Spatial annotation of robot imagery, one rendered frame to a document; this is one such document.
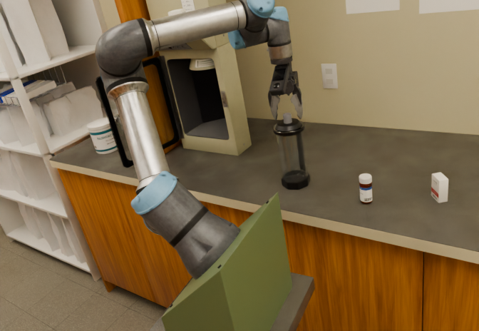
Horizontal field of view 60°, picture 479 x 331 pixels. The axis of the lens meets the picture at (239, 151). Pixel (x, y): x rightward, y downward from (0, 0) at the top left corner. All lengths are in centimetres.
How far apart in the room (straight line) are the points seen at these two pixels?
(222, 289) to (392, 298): 79
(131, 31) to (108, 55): 8
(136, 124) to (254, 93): 113
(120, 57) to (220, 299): 62
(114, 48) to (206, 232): 50
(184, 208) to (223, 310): 23
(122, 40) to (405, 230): 91
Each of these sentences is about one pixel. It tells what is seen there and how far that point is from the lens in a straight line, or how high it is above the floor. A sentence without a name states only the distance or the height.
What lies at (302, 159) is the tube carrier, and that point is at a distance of 145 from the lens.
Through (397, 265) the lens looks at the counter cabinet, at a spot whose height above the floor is 80.
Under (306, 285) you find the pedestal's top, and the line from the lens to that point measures 111.
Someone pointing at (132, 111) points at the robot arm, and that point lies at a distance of 114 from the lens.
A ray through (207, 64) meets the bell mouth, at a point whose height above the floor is 133.
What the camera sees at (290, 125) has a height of 118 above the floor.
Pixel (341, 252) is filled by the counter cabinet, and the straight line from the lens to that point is 143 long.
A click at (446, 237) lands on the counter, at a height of 94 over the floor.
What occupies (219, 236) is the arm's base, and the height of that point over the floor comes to 118.
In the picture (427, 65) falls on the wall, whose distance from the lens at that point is 180.
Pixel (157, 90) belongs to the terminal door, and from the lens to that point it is 185.
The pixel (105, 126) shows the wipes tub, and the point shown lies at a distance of 214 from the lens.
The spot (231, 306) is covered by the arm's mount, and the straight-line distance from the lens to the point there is 83.
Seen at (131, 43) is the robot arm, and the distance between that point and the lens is 108.
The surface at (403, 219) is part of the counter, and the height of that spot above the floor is 94.
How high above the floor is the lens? 171
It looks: 25 degrees down
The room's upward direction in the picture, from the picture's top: 11 degrees counter-clockwise
